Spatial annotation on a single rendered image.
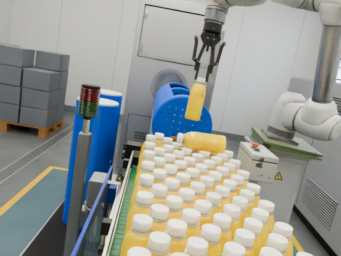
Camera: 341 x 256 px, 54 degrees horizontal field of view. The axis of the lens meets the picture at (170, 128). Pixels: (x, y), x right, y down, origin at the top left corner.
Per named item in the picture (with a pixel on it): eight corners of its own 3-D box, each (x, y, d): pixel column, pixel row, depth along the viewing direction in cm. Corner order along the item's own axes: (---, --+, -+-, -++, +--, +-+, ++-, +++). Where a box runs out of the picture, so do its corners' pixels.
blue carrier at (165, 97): (188, 125, 246) (197, 87, 240) (204, 161, 160) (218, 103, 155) (150, 117, 244) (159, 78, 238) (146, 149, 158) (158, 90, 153)
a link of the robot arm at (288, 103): (279, 124, 205) (291, 90, 200) (304, 135, 191) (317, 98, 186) (262, 123, 196) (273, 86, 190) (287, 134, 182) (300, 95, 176)
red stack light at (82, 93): (100, 100, 113) (102, 89, 112) (97, 103, 106) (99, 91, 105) (81, 97, 112) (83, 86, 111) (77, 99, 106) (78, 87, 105)
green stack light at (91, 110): (99, 115, 114) (100, 100, 113) (95, 118, 107) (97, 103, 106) (79, 112, 113) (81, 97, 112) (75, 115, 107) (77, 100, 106)
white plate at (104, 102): (102, 105, 208) (102, 107, 208) (126, 103, 233) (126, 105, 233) (68, 96, 219) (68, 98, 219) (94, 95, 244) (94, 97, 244)
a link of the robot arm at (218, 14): (204, 8, 140) (201, 23, 141) (207, 4, 131) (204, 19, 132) (225, 13, 140) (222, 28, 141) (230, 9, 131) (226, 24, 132)
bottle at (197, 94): (181, 117, 143) (189, 78, 140) (193, 118, 146) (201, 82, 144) (190, 120, 137) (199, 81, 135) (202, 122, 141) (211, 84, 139)
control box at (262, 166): (258, 166, 145) (263, 144, 143) (273, 184, 126) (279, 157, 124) (235, 163, 144) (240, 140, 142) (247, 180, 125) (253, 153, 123)
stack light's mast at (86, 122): (96, 132, 115) (102, 86, 112) (93, 136, 108) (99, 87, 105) (77, 129, 114) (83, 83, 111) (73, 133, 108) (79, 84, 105)
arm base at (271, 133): (286, 135, 209) (289, 126, 207) (299, 146, 187) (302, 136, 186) (258, 128, 208) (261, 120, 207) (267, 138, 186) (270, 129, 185)
